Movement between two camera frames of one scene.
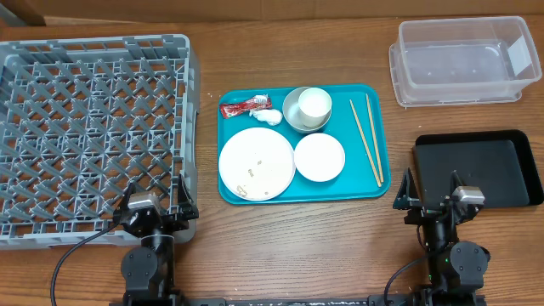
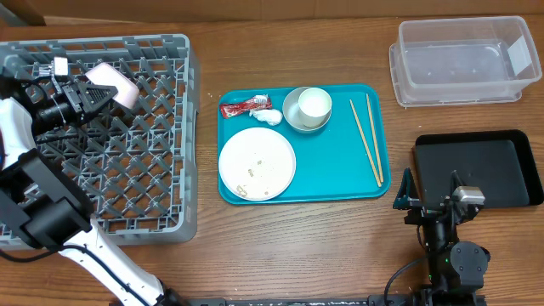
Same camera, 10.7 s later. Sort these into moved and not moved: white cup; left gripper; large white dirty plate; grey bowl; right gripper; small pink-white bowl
Moved: left gripper; small pink-white bowl
Not moved: right gripper; grey bowl; large white dirty plate; white cup
